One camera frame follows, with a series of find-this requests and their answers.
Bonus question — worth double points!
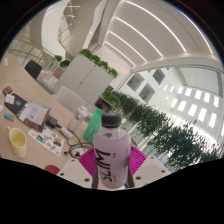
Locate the pale yellow mug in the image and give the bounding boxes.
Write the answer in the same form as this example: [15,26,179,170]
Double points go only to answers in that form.
[6,125,28,159]

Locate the white chair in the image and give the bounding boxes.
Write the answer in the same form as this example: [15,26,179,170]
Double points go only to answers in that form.
[53,85,87,114]

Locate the white paper card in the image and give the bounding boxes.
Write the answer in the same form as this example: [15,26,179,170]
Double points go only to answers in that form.
[4,94,16,105]

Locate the white cabinet topped with plants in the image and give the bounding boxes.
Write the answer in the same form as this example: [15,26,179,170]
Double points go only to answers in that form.
[53,48,119,106]

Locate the small teal packet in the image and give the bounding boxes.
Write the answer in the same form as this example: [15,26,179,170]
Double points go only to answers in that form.
[3,112,16,122]

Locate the purple black-capped drink bottle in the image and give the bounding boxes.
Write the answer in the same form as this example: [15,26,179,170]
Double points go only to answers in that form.
[92,112,133,191]

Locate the wood-topped glass railing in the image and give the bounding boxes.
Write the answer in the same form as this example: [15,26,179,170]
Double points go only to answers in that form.
[6,36,54,64]

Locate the ceiling light strips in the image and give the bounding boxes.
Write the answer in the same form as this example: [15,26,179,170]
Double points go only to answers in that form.
[104,0,214,68]

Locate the hedge row of green plants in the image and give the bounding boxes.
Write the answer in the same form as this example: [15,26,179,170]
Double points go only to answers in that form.
[111,89,223,171]

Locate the clear plastic shaker bottle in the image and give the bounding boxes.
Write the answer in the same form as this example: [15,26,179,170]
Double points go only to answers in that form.
[67,104,92,133]

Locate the black chair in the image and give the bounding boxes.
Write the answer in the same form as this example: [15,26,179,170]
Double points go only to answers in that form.
[24,59,44,81]

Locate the small red black case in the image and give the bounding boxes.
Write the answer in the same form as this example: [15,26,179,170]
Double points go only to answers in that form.
[2,85,14,96]

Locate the printed paper booklet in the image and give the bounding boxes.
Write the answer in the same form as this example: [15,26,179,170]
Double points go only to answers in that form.
[18,100,52,131]

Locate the potted green plant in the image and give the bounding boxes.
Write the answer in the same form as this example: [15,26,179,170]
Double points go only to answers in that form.
[53,54,63,68]
[59,59,72,79]

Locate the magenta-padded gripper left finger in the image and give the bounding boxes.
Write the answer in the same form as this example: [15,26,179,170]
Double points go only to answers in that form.
[56,147,99,190]

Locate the black power adapter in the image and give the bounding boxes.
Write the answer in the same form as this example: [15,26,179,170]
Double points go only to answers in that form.
[45,115,61,129]

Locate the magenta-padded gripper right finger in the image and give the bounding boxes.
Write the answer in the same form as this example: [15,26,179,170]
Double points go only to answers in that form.
[126,145,171,189]

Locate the colourful sticker sheet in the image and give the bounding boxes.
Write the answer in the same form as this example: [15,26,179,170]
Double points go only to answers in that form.
[28,127,65,157]

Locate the black folder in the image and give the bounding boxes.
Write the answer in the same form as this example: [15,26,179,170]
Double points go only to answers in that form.
[3,93,29,116]

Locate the planter box with shrubs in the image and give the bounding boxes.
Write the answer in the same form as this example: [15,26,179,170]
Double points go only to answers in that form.
[99,89,122,111]

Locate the tangled black cable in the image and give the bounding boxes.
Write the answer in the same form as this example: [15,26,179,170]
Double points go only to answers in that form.
[46,121,93,158]

